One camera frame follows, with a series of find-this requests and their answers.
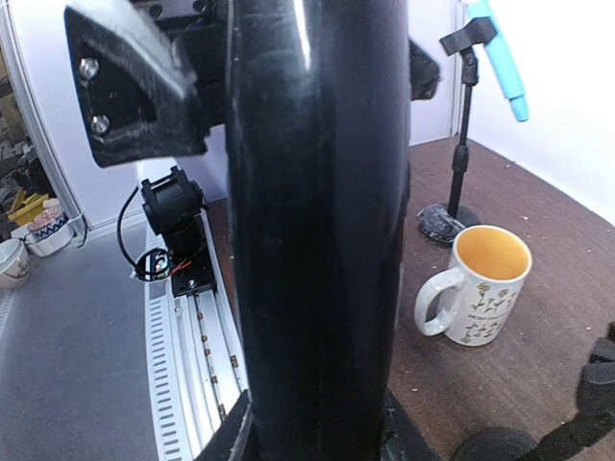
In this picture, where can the black wireless microphone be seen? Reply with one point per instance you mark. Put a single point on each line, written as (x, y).
(317, 140)

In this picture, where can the front aluminium rail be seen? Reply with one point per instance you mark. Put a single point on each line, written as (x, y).
(195, 362)

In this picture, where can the short stand with taped base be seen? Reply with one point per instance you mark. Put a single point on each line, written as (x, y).
(441, 223)

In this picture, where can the white mug orange inside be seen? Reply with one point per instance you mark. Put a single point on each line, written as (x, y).
(471, 300)

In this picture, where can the blue toy microphone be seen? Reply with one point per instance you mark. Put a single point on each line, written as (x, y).
(502, 61)

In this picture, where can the left aluminium frame post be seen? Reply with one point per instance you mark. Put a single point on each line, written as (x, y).
(457, 98)

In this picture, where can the background white bowl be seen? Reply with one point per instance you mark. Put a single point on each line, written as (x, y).
(15, 264)

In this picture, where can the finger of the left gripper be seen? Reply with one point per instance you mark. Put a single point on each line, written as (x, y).
(135, 86)
(424, 73)

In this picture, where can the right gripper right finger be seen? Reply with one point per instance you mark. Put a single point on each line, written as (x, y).
(401, 439)

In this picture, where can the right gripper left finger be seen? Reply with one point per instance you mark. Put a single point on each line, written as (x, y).
(234, 440)

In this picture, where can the background patterned cup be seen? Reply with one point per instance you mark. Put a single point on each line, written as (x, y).
(49, 232)

